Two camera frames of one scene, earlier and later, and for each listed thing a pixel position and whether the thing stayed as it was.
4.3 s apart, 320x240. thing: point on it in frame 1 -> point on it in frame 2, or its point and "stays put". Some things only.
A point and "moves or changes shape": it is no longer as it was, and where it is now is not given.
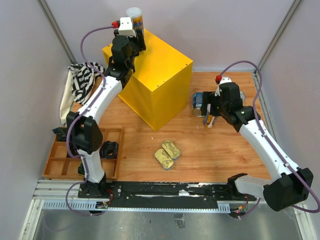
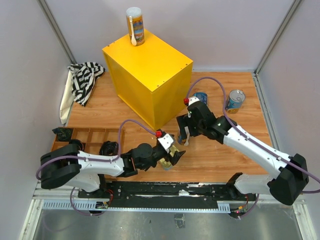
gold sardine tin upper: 171,148 stays put
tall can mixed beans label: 136,15 stays put
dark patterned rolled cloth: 61,132 stays put
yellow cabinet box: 160,89 stays put
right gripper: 208,97 -> 184,120
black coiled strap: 108,150 stays put
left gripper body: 135,48 -> 158,154
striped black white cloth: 84,79 stays put
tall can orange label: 207,120 moves or changes shape
